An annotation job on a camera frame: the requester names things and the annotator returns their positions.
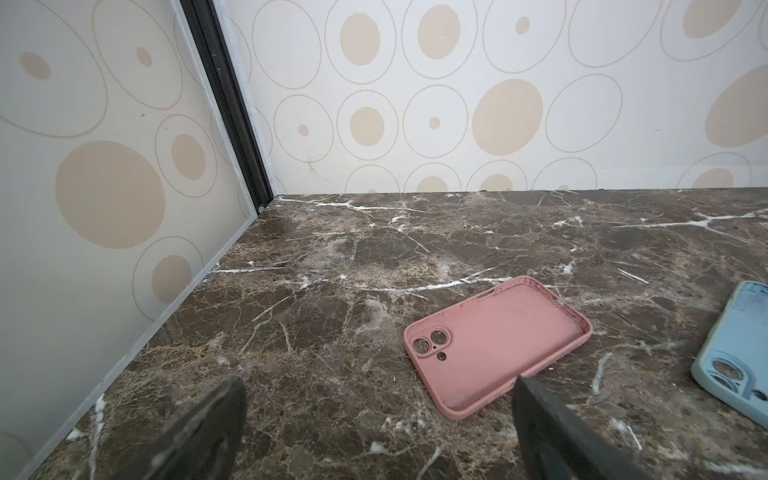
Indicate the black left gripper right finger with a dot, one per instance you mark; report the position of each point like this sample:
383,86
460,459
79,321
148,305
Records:
556,443

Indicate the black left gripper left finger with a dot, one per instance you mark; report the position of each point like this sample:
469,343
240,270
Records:
203,444

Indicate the light blue phone case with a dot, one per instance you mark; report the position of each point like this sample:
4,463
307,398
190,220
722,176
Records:
732,363

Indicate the pink phone case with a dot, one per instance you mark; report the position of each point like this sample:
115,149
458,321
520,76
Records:
471,353

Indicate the black corner frame post left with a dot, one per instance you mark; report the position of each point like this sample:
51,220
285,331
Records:
209,36

